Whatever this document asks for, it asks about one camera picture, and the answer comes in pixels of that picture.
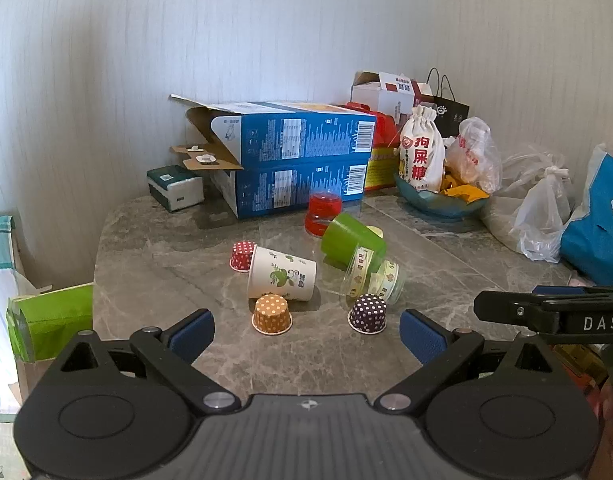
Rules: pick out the clear cup with patterned bands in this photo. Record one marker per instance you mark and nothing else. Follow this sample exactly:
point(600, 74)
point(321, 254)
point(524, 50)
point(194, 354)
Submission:
point(374, 275)

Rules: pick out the open blue cardboard box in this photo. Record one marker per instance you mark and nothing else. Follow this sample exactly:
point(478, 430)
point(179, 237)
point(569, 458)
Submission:
point(296, 132)

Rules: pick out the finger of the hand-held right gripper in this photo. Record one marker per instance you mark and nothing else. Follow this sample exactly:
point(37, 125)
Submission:
point(556, 290)
point(511, 307)

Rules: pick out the white carton box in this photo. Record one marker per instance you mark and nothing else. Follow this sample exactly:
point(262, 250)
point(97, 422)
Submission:
point(371, 95)

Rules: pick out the green white tissue pack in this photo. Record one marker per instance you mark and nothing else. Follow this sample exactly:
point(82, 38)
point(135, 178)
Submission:
point(179, 187)

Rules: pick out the blue bowl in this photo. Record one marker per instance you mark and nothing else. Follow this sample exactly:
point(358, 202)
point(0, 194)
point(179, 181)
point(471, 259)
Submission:
point(436, 205)

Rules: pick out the purple polka dot paper cup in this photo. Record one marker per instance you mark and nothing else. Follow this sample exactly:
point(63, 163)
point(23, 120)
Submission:
point(368, 312)

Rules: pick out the red transparent cup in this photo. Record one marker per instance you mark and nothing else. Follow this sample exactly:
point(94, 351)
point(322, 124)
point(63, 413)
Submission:
point(324, 212)

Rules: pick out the green plastic cup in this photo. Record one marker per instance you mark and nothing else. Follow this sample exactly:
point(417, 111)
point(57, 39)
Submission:
point(349, 240)

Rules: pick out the blue shopping bag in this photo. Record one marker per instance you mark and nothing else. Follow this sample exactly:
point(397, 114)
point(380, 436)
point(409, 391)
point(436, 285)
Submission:
point(598, 230)

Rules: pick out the black paper bag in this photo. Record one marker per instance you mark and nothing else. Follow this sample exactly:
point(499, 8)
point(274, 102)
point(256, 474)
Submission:
point(454, 112)

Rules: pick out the white plastic bag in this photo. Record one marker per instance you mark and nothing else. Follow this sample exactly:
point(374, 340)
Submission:
point(536, 210)

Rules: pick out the red polka dot paper cup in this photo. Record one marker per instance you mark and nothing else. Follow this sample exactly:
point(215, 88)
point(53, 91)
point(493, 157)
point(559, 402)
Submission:
point(242, 256)

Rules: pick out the clear plastic snack bag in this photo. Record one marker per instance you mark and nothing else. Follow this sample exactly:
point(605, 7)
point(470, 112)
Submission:
point(474, 155)

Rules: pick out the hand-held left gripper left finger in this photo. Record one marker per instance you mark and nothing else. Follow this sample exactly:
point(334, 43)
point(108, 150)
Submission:
point(192, 334)

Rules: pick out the orange yellow packet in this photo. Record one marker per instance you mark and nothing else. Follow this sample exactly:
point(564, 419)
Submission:
point(581, 362)

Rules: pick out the white paper cup green print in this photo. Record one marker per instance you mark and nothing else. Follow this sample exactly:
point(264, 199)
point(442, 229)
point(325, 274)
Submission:
point(281, 274)

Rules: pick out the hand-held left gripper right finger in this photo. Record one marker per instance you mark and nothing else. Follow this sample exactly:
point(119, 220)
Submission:
point(422, 336)

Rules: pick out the orange polka dot paper cup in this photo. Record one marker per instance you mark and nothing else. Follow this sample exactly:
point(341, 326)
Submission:
point(272, 314)

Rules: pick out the red gift box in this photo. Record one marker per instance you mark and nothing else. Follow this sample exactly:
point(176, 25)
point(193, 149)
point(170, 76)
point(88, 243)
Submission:
point(384, 160)

